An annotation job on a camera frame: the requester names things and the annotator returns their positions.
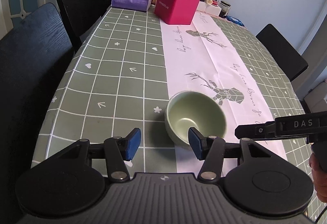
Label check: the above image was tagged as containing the right black chair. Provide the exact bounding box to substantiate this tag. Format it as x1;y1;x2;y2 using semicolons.
256;24;308;81

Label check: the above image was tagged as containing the white box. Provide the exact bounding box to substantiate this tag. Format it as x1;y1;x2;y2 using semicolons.
196;1;222;17

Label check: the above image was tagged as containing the green checkered tablecloth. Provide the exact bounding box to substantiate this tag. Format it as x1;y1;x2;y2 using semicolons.
30;6;323;222

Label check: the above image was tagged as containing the blue packet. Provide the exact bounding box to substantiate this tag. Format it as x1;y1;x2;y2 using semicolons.
226;15;244;27

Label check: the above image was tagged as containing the person right hand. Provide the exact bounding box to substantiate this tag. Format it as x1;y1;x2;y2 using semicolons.
309;153;327;203

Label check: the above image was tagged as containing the small cream tube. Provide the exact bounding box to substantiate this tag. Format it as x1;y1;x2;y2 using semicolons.
205;0;213;5

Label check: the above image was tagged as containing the pink square box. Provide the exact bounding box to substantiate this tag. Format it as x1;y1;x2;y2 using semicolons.
154;0;200;25

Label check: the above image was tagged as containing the pink deer table runner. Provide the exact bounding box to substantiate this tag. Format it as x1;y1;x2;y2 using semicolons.
159;10;286;173

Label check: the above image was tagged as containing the near left black chair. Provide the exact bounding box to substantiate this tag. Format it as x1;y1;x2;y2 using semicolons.
1;3;74;189

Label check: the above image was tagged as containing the dark glass jar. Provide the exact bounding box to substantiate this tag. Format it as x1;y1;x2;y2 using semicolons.
218;1;231;18

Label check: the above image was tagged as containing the black chair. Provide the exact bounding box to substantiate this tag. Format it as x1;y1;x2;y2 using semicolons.
256;24;308;81
56;0;111;49
1;3;74;189

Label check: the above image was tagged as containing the far left black chair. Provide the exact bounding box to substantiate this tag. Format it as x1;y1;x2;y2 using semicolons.
56;0;111;49

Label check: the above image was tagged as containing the green ceramic bowl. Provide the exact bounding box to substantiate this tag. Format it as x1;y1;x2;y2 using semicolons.
165;90;227;147

